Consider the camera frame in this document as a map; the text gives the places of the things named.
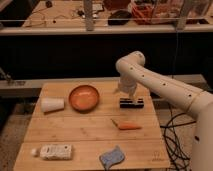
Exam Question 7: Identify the white plastic bottle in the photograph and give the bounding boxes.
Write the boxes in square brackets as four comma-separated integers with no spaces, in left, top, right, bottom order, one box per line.
[30,144,73,160]

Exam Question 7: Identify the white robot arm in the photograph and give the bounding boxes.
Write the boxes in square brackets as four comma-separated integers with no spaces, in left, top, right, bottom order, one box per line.
[116,51,213,171]

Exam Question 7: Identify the grey metal post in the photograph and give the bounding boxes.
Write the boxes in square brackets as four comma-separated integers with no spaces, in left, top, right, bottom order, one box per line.
[83,0,94,31]

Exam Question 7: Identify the orange wooden bowl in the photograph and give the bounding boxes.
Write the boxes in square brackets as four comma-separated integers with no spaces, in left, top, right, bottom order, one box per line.
[68,85,100,112]

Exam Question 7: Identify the blue sponge cloth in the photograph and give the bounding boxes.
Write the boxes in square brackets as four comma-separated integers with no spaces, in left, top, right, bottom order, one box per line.
[99,146,125,171]

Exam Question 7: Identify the orange crate on bench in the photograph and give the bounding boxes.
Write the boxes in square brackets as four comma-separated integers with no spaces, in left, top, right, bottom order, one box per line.
[132,4,153,25]

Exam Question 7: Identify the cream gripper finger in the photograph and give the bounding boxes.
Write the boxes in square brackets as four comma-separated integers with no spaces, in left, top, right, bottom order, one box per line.
[128,93,136,100]

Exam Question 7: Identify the orange carrot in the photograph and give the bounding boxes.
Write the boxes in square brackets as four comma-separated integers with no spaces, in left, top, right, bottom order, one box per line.
[111,119,142,130]

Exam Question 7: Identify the white paper cup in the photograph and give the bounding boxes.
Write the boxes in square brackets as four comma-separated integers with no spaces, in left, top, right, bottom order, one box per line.
[41,98,65,113]

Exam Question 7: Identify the black floor cables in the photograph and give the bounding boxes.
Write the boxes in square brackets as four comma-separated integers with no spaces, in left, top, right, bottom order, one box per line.
[159,106,201,171]

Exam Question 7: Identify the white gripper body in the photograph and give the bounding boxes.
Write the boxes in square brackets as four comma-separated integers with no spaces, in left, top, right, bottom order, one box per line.
[118,77,137,95]

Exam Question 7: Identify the black object on bench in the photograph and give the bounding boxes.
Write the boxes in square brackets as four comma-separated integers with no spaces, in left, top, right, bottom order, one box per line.
[107,10,132,26]

